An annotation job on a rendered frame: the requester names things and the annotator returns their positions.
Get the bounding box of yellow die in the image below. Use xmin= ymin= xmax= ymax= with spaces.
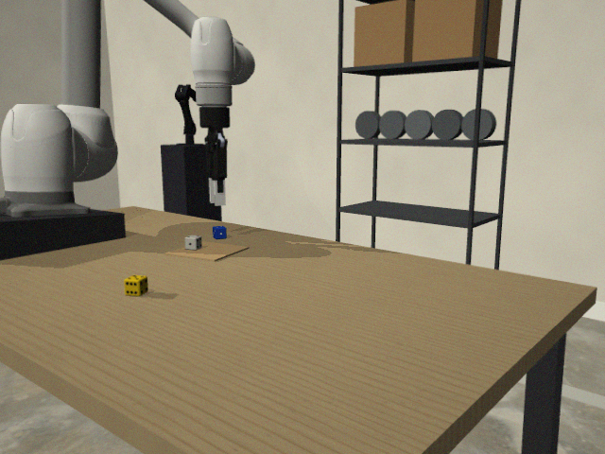
xmin=124 ymin=275 xmax=148 ymax=296

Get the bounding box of white die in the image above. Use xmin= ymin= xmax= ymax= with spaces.
xmin=185 ymin=236 xmax=201 ymax=251

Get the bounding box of tan square mat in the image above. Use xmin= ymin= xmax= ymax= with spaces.
xmin=165 ymin=241 xmax=249 ymax=262

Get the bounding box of blue die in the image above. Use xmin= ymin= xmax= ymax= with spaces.
xmin=213 ymin=226 xmax=227 ymax=239

